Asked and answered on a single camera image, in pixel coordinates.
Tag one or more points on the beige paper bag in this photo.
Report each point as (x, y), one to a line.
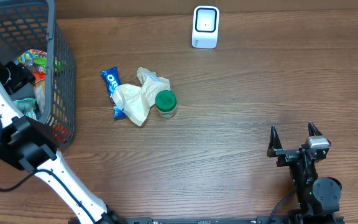
(136, 101)

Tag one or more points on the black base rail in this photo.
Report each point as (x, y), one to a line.
(258, 220)

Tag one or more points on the red snack packet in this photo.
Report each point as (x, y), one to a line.
(39, 76)

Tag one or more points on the green lid jar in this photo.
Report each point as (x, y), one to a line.
(166, 104)

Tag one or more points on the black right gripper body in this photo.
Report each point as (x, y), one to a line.
(286, 157)

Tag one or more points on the teal snack packet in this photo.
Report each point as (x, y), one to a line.
(27, 107)

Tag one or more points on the dark grey plastic basket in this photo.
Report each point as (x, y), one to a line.
(28, 25)

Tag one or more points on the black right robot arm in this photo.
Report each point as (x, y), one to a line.
(318, 197)

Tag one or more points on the white barcode scanner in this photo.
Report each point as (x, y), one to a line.
(205, 27)

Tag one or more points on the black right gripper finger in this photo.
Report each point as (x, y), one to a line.
(274, 144)
(313, 130)

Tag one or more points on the green snack packet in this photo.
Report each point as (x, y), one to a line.
(34, 60)

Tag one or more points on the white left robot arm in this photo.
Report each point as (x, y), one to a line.
(27, 144)

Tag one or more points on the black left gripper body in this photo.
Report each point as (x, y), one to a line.
(18, 78)

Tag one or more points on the blue Oreo cookie pack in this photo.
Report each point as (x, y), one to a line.
(112, 81)

